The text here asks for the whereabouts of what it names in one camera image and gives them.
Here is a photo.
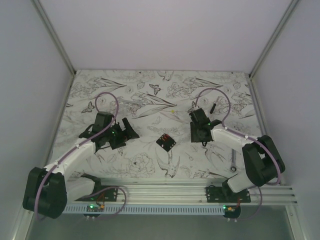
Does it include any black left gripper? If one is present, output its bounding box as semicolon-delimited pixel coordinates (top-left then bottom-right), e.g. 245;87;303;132
104;118;139;150

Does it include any black fuse box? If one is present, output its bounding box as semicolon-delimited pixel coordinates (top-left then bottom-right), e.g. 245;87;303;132
156;133;176;152

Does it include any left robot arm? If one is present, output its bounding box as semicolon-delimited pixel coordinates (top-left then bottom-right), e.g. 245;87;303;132
22;112;140;219

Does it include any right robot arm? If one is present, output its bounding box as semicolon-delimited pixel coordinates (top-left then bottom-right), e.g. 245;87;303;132
189;108;286;203

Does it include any silver ratchet wrench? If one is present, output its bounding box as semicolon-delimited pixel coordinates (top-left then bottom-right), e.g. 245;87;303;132
229;149;237;173

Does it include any left controller board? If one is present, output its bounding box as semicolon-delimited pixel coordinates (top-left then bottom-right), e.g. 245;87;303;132
83;203;104;220

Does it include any controller board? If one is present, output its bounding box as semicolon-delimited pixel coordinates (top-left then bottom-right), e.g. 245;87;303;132
83;203;104;220
223;205;241;222

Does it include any right controller board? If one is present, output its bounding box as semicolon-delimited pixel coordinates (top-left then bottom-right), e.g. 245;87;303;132
223;205;241;222

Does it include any black handled screwdriver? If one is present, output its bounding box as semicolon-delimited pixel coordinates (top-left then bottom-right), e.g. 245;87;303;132
209;97;220;115

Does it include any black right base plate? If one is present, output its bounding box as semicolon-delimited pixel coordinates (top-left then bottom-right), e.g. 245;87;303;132
205;185;251;203

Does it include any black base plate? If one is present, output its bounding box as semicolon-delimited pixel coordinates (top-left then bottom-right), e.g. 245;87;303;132
205;185;251;203
75;186;119;202

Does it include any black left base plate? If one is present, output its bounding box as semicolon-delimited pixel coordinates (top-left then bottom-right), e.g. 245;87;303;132
75;186;119;202

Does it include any slotted cable duct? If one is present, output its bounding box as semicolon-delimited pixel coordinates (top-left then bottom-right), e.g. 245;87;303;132
63;203;225;216

